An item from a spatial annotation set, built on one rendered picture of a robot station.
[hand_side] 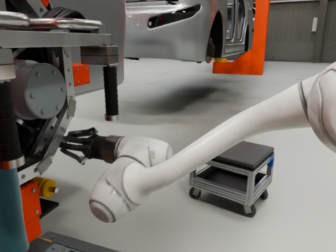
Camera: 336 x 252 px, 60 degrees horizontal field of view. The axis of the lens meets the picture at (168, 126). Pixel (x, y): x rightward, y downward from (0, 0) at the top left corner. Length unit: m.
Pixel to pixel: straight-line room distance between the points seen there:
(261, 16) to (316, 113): 3.75
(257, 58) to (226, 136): 3.50
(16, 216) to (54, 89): 0.30
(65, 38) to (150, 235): 1.15
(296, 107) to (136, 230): 1.20
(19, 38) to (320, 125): 0.52
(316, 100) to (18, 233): 0.66
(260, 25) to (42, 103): 3.65
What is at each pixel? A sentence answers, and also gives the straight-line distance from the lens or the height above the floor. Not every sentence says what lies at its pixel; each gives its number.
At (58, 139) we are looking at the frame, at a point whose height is 0.66.
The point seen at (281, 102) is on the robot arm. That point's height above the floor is 0.84.
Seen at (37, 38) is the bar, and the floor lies 0.97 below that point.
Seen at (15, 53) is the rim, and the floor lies 0.93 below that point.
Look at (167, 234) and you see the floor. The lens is 1.61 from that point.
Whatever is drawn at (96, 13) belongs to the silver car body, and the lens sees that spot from 1.38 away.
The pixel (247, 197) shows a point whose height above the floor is 0.15.
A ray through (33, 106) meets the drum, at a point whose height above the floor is 0.82.
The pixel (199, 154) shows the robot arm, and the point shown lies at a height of 0.71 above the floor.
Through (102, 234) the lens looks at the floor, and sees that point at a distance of 1.64.
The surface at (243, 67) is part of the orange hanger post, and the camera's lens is 4.18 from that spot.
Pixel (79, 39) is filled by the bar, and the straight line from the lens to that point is 0.74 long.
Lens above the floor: 0.96
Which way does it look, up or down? 16 degrees down
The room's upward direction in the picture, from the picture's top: straight up
